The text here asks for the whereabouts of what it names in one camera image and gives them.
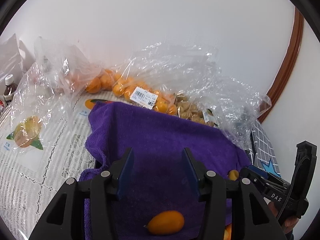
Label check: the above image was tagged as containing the person's right hand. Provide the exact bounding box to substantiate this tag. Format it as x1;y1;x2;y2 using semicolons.
268;200;301;235

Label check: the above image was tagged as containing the small yellow-green fruit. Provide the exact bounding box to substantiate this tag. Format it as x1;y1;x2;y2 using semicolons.
228;170;239;181

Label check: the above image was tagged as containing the grey checked bag blue star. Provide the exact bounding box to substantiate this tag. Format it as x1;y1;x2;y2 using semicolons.
246;120;281;178

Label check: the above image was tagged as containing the oval kumquat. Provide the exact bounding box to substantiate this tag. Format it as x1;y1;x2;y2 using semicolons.
145;210;185;235

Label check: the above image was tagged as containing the purple towel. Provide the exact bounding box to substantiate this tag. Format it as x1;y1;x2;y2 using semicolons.
86;102;250;239

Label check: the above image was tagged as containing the large crumpled clear bag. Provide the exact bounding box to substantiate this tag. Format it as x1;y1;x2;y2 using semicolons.
127;43;272;150

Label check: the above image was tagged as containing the clear bag left side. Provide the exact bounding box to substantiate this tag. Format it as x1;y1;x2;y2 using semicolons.
7;37;101;153

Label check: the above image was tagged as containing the brown bottle white cap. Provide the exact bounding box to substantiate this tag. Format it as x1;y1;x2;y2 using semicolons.
3;74;17;105

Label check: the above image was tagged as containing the clear bag of oranges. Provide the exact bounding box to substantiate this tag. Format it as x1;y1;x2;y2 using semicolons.
85;66;178;115

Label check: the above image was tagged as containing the white plastic bag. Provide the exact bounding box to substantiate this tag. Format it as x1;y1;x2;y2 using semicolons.
1;34;35;86

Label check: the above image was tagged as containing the brown wooden door frame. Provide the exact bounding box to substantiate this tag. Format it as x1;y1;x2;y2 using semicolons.
258;8;304;123

